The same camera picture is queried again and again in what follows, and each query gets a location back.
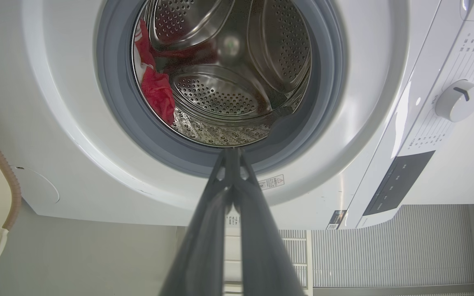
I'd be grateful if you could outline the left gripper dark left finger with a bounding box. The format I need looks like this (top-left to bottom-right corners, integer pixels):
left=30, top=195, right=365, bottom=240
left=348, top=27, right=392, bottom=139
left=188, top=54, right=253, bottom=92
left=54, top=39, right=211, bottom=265
left=159, top=148, right=235, bottom=296

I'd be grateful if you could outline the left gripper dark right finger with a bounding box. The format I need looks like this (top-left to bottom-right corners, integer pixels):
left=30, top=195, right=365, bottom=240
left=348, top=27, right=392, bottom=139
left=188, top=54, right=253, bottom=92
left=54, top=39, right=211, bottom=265
left=233, top=148, right=306, bottom=296

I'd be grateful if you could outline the red and white garment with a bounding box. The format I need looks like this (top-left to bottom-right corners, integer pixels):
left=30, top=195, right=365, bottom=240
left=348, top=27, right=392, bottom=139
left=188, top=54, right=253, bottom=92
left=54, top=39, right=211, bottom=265
left=134, top=18, right=176, bottom=126

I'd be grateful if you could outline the dark grey control panel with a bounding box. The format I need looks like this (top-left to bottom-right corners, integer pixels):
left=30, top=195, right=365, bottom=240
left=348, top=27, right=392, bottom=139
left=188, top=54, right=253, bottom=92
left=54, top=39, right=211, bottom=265
left=362, top=150, right=436, bottom=217

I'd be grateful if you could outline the washing machine drum opening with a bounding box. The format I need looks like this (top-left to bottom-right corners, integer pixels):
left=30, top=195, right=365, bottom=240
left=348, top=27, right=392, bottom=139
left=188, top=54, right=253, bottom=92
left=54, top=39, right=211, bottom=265
left=132, top=0, right=313, bottom=148

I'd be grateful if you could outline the round white filter cover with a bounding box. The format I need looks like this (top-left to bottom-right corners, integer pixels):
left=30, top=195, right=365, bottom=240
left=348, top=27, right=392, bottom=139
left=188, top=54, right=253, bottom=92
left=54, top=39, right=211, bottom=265
left=13, top=165, right=60, bottom=204

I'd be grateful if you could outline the triangle warning sticker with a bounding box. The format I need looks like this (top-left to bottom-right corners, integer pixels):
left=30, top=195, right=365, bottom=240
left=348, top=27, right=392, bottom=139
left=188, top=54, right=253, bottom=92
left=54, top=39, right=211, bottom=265
left=258, top=174, right=285, bottom=191

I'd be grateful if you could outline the black QR code sticker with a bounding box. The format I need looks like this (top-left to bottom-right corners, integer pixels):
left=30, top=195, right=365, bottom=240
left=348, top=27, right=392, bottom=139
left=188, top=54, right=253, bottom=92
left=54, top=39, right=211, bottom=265
left=326, top=210, right=347, bottom=230

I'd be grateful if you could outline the white front-load washing machine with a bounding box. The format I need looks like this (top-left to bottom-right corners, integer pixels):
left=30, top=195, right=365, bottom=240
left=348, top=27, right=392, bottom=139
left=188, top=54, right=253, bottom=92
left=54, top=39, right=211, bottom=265
left=13, top=0, right=474, bottom=231

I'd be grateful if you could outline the grey rubber door gasket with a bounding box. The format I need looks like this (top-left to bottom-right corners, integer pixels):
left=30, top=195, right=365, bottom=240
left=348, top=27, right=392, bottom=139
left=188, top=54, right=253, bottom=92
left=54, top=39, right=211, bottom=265
left=95, top=0, right=346, bottom=178

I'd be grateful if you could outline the white round program knob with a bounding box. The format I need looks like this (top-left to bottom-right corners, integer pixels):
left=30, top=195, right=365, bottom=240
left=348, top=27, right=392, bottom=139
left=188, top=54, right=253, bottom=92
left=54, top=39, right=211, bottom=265
left=435, top=80, right=474, bottom=123

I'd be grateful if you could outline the white ribbed wall panel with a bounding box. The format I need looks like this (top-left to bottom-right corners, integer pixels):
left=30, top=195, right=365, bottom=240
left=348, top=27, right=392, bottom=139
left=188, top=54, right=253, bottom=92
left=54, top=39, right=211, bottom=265
left=311, top=204, right=474, bottom=288

